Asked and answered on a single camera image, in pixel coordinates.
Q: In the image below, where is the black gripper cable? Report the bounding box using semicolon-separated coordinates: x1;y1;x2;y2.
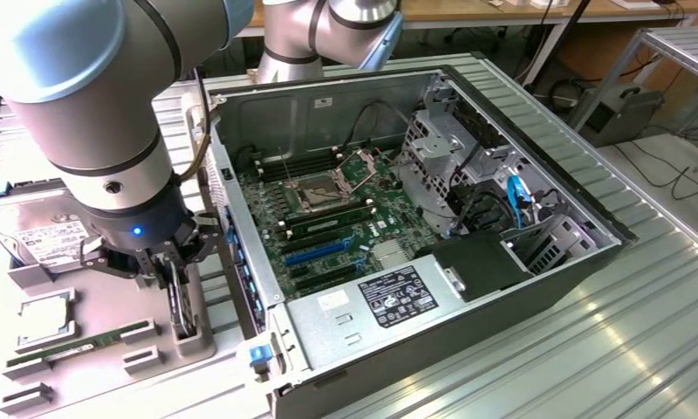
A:
177;66;216;182

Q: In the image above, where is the black plastic air duct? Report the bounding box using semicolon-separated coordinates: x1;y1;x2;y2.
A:
432;232;537;303

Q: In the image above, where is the open black PC case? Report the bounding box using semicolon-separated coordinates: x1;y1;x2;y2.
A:
199;64;640;419

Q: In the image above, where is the silver CPU chip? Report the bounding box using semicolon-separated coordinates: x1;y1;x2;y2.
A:
15;298;76;347

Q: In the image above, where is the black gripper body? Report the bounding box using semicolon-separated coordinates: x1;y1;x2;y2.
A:
83;181;203;280

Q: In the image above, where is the black equipment box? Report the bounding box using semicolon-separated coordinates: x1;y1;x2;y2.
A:
580;84;669;148

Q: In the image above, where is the black looped wire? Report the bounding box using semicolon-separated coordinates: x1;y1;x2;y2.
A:
341;99;413;150

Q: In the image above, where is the blue expansion slot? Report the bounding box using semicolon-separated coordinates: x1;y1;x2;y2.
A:
283;237;352;268

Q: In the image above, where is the green RAM stick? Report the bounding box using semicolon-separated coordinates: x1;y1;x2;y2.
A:
4;327;124;366
283;207;375;236

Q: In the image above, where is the black expansion slot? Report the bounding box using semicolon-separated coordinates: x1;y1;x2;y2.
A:
293;264;357;292

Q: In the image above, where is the wooden desk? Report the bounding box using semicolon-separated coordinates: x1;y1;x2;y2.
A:
232;0;698;32

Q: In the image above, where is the metal socket cover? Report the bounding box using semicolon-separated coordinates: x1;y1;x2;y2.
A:
331;147;387;194

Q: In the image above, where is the grey parts rack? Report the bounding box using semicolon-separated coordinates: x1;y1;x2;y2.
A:
0;182;220;416

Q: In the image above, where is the blue data wire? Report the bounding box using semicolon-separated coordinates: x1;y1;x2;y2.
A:
507;173;529;230

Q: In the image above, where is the green motherboard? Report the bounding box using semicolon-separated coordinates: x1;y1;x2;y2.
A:
231;146;412;299

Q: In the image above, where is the aluminium slatted frame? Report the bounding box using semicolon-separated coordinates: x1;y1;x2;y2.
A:
619;27;698;113

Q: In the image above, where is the black RAM slot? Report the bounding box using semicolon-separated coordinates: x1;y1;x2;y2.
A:
255;147;343;172
260;155;345;182

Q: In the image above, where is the CPU socket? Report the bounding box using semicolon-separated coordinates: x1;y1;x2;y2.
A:
289;173;352;214

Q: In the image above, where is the grey power supply unit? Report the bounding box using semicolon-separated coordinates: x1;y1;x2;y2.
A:
283;254;473;374

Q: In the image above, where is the black floor cable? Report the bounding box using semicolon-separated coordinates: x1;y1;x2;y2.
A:
611;126;698;206

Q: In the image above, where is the metal disk bay cage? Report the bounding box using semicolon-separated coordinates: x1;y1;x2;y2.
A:
400;107;485;230

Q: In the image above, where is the thin metal locking lever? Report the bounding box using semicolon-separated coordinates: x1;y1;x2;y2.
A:
277;145;297;187

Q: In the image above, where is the silver chipset heat sink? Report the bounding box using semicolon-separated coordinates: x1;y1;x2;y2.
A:
371;241;413;268

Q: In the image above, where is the silver hard disk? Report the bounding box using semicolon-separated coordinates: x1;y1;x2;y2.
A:
0;201;105;275

